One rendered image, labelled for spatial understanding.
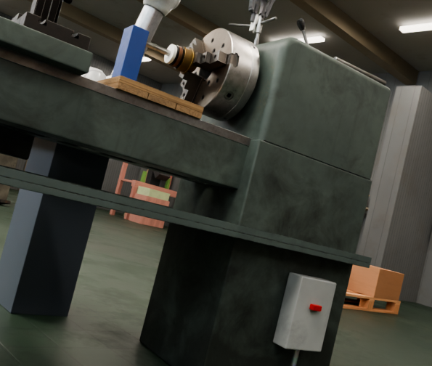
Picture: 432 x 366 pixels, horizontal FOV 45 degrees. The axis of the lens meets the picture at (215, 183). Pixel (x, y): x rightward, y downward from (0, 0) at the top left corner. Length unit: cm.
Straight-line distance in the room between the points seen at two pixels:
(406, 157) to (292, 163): 643
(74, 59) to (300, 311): 113
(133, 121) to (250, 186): 46
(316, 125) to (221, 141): 39
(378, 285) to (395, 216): 251
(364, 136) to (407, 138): 617
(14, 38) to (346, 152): 125
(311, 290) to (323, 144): 54
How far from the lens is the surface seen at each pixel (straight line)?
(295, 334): 193
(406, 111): 845
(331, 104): 200
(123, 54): 177
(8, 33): 146
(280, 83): 184
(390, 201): 816
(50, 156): 222
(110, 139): 158
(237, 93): 183
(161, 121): 164
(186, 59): 185
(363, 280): 586
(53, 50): 147
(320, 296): 196
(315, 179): 196
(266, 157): 180
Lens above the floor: 57
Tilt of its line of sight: 4 degrees up
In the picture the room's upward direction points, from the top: 14 degrees clockwise
